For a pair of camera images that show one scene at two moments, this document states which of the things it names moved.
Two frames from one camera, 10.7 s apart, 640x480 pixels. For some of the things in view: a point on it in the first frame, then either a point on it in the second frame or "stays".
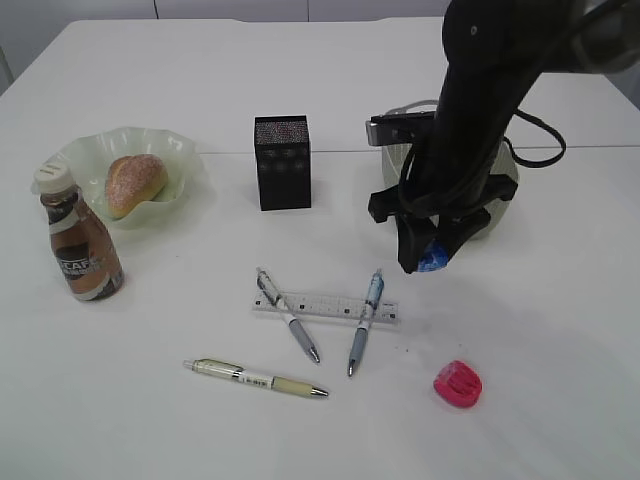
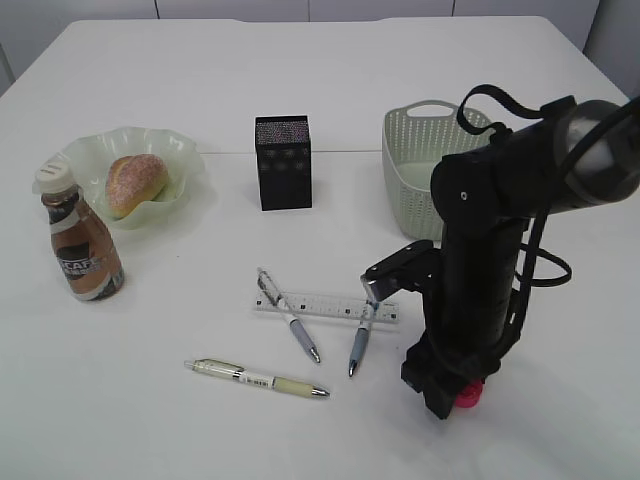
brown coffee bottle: x=89 y=263 stays
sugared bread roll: x=131 y=180 stays
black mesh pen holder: x=283 y=161 stays
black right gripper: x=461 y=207 -> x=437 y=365
